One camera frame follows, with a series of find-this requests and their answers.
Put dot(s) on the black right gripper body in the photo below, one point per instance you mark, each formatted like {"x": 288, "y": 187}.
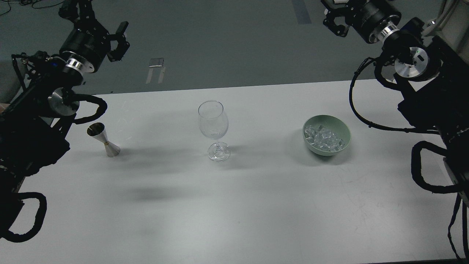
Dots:
{"x": 373, "y": 20}

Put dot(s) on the steel cocktail jigger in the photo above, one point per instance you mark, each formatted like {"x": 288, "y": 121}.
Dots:
{"x": 98, "y": 132}

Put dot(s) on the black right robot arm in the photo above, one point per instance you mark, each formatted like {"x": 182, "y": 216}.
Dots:
{"x": 427, "y": 62}

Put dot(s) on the clear wine glass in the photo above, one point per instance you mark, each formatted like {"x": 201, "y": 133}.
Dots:
{"x": 213, "y": 124}

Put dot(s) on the pile of clear ice cubes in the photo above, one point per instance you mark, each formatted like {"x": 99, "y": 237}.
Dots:
{"x": 321, "y": 137}

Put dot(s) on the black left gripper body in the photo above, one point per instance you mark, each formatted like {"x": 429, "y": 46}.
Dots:
{"x": 87, "y": 45}

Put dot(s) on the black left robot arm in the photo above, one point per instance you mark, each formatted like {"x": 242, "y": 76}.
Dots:
{"x": 35, "y": 124}

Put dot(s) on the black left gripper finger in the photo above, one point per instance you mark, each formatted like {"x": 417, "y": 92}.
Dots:
{"x": 118, "y": 53}
{"x": 122, "y": 28}

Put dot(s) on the green ceramic bowl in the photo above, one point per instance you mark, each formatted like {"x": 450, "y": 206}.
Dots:
{"x": 334, "y": 124}

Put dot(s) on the grey metal floor plate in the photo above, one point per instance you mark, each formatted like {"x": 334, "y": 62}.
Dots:
{"x": 156, "y": 62}

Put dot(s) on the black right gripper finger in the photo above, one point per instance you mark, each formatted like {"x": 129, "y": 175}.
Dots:
{"x": 338, "y": 30}

